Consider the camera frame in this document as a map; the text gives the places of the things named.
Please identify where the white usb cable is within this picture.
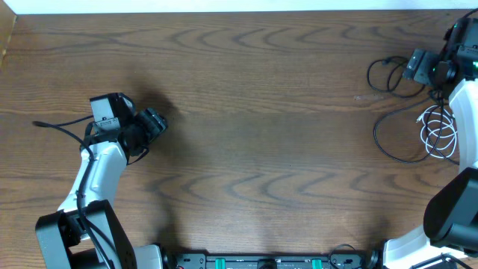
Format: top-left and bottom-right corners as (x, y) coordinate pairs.
(416, 105), (459, 160)

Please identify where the short black usb cable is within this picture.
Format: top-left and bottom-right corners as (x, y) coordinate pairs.
(373, 89), (460, 166)

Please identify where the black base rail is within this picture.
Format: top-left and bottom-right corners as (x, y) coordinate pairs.
(164, 250), (379, 269)

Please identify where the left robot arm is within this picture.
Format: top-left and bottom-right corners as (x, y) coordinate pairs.
(35, 93), (167, 268)

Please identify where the long black usb cable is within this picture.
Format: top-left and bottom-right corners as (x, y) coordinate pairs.
(366, 55), (426, 99)

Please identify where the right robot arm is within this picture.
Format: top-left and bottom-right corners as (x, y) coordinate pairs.
(370, 13), (477, 268)

